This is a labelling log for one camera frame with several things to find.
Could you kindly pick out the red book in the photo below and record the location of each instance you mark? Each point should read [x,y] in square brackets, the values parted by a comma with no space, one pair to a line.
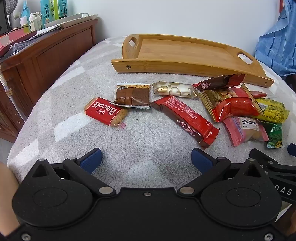
[13,37]

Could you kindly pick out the green snack packet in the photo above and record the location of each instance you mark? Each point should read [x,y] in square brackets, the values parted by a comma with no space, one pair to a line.
[274,134]

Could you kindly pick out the pink pastry packet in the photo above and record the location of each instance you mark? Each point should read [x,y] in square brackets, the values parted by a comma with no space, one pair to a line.
[240,129]

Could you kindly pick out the long red chocolate bar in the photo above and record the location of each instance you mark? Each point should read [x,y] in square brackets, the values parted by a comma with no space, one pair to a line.
[187,118]

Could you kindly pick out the white plastic bottle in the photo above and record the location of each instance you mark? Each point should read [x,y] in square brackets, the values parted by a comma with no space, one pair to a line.
[38,20]
[32,23]
[23,22]

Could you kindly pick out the white and gold nougat bar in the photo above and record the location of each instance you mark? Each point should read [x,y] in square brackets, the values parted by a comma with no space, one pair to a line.
[175,90]

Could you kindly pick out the person's left forearm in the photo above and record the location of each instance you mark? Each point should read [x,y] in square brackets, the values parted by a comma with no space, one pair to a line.
[7,197]

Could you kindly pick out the yellow-green bottle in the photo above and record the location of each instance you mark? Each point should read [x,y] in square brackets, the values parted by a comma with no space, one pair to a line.
[56,9]

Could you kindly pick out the dark wooden furniture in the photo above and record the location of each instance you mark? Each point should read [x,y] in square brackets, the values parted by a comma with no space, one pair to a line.
[291,81]

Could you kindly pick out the red biscuit packet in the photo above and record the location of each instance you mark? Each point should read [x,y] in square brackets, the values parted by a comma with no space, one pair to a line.
[101,111]

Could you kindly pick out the light blue spray bottle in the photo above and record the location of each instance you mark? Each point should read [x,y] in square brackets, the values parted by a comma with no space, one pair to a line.
[25,11]

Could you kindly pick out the brown wooden cabinet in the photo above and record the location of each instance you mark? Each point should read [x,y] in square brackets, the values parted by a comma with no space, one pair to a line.
[46,62]

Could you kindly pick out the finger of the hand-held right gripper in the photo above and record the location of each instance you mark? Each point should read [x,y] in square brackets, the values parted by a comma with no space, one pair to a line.
[292,149]
[272,165]

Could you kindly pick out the white rectangular tray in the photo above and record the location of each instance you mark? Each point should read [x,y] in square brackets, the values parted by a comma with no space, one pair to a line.
[69,20]

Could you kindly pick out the yellow snack packet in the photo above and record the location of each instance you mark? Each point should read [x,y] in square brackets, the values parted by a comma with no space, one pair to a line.
[272,111]

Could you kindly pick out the wooden serving tray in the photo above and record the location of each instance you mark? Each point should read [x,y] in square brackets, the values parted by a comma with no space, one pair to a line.
[185,51]

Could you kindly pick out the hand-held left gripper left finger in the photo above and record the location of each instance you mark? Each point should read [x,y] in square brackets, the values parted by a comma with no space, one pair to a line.
[92,160]

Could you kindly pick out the stack of papers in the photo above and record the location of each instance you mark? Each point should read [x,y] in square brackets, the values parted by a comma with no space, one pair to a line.
[34,39]

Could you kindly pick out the blue plaid cloth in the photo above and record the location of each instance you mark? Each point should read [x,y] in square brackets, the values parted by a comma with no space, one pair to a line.
[279,46]

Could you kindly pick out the red and gold nut packet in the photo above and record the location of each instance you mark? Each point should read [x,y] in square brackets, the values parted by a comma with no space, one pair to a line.
[233,106]

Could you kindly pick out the brown chocolate wafer packet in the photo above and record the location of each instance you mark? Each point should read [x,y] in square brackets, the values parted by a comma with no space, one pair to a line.
[136,95]

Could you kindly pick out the red and brown chocolate bar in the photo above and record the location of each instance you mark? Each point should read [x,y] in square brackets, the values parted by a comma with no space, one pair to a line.
[215,83]

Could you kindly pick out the black fan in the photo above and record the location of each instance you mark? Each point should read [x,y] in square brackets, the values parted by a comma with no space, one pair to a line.
[5,14]

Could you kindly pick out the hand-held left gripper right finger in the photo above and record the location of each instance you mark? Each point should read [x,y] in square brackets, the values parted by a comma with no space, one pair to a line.
[201,160]

